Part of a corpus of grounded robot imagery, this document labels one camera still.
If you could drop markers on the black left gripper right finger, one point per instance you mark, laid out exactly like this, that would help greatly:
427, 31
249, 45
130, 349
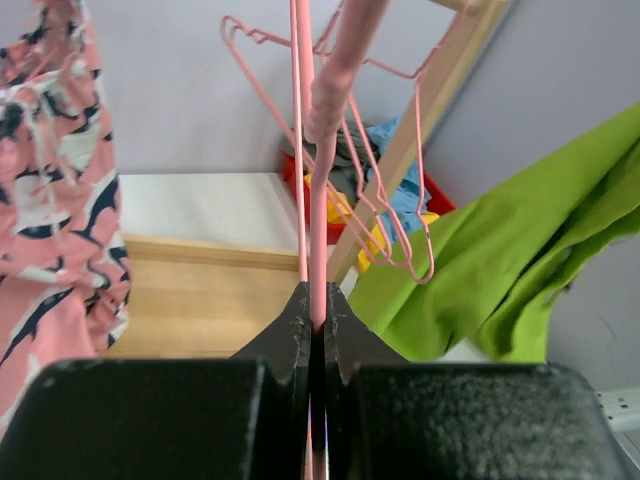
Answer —
388, 418

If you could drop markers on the aluminium mounting rail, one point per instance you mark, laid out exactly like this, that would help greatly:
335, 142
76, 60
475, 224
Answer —
621, 408

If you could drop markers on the pink hanger of blue shorts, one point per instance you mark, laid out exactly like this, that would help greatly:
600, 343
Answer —
295, 143

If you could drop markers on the wooden clothes rack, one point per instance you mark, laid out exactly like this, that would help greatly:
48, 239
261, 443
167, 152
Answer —
197, 299

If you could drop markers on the grey shorts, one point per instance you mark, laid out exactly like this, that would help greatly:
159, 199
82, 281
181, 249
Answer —
343, 174

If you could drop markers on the red plastic tray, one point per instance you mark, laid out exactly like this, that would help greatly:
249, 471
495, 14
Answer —
438, 202

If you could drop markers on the pink hanger of green shorts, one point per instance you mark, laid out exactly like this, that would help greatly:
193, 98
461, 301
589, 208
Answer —
324, 100

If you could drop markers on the pink shark print shorts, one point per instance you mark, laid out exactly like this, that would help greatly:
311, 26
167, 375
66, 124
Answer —
65, 271

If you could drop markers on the lime green shorts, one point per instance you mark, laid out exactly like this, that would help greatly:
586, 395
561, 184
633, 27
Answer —
495, 267

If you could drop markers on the pink wire hanger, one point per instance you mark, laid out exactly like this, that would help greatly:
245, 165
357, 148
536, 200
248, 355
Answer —
436, 83

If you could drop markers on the yellow shorts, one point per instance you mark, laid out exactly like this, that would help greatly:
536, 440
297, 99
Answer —
336, 222

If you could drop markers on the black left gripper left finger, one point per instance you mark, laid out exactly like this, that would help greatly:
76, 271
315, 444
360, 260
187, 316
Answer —
244, 417

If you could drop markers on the pink hanger of grey shorts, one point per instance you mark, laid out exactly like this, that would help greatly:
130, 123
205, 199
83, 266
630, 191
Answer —
401, 251

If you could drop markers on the light blue shorts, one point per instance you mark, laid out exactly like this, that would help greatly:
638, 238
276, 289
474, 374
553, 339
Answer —
405, 199

